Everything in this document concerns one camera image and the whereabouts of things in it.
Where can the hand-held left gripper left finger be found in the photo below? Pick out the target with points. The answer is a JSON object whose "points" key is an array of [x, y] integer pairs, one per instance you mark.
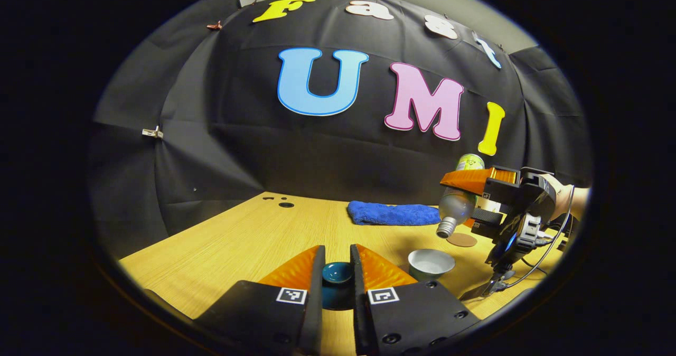
{"points": [[316, 303]]}

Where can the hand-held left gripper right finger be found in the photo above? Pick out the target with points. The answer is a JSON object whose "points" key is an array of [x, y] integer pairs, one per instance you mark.
{"points": [[360, 308]]}

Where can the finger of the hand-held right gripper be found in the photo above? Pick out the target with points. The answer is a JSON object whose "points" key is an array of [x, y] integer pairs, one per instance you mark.
{"points": [[488, 221], [467, 180]]}

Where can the silver green water bottle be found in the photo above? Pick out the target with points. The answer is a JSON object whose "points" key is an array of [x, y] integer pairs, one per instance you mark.
{"points": [[454, 208]]}

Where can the round brown coaster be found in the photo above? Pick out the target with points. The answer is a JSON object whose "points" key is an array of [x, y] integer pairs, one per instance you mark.
{"points": [[463, 240]]}

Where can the teal teacup lid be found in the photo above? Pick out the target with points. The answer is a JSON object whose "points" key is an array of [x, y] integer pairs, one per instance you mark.
{"points": [[337, 274]]}

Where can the pale teacup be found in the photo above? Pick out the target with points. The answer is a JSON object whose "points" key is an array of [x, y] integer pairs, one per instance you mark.
{"points": [[430, 263]]}

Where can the blue towel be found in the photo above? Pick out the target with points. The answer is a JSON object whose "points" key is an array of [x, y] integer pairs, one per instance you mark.
{"points": [[391, 214]]}

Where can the black backdrop cloth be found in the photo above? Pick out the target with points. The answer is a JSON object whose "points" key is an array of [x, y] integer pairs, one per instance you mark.
{"points": [[327, 155]]}

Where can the metal backdrop clip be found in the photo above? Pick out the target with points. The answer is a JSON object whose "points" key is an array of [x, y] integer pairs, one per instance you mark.
{"points": [[152, 132]]}

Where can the red backdrop clip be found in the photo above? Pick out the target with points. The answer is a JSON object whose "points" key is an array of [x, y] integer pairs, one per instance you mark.
{"points": [[214, 26]]}

